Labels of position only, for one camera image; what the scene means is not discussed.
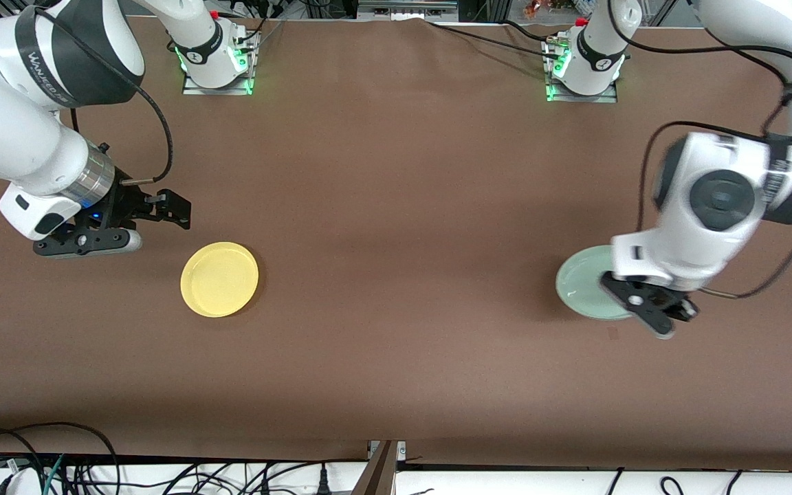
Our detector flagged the metal table bracket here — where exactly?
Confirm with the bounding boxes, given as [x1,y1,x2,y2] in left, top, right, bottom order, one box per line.
[351,440,408,495]

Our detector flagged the long black table cable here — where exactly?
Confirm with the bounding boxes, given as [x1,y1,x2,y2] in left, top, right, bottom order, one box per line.
[426,19,563,60]

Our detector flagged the black looped floor cable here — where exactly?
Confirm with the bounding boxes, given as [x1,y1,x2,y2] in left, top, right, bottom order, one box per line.
[0,421,121,495]

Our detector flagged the light green round plate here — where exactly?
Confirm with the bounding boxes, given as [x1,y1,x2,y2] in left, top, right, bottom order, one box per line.
[555,245,637,322]

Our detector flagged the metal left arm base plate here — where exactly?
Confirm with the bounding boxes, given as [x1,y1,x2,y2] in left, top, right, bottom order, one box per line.
[543,38,620,105]

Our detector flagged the green floor cable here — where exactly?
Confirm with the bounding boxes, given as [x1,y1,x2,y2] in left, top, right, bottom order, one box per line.
[43,454,66,495]

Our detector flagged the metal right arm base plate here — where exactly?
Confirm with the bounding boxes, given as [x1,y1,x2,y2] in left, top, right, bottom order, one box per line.
[181,31,256,97]

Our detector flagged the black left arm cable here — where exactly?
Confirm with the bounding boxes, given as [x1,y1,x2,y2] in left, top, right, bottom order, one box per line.
[606,0,792,300]

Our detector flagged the grey metal box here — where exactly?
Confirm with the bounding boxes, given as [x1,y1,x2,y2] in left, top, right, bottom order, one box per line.
[357,0,459,20]

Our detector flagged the short black table cable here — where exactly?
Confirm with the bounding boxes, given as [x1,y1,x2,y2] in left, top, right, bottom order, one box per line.
[502,18,562,43]

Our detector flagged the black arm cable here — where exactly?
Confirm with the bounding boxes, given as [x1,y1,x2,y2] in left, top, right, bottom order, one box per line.
[606,0,792,300]
[32,5,175,186]

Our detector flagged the brown table cloth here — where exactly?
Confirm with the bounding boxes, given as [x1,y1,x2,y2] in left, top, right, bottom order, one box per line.
[0,15,792,472]

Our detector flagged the yellow round plate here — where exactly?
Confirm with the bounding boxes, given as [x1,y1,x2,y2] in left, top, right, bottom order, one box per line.
[180,241,260,318]

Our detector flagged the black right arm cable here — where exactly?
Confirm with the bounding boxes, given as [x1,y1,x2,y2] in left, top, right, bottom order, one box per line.
[32,5,175,186]

